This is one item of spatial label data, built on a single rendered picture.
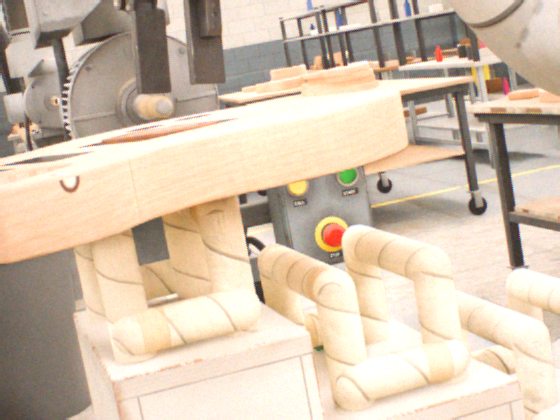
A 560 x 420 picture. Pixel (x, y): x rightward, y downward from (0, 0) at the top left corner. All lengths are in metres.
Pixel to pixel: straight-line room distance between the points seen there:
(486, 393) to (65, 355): 3.83
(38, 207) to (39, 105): 4.55
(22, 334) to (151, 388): 3.77
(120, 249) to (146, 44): 0.21
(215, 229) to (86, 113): 1.08
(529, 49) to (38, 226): 0.65
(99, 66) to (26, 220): 1.23
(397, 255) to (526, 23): 0.34
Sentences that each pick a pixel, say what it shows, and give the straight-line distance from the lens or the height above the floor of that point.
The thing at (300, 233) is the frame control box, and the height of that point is 0.99.
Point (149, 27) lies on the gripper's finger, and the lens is 0.96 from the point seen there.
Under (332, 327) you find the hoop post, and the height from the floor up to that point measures 1.09.
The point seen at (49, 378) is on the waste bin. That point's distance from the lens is 4.63.
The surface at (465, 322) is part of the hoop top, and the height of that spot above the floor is 1.04.
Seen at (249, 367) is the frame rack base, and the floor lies 1.09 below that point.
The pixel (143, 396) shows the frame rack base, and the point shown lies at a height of 1.09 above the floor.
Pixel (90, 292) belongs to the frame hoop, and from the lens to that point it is 1.00.
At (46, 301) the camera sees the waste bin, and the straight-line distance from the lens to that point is 4.57.
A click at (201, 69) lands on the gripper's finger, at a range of 0.89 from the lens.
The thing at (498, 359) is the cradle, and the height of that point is 0.97.
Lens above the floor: 1.31
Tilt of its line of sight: 8 degrees down
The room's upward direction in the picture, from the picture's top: 10 degrees counter-clockwise
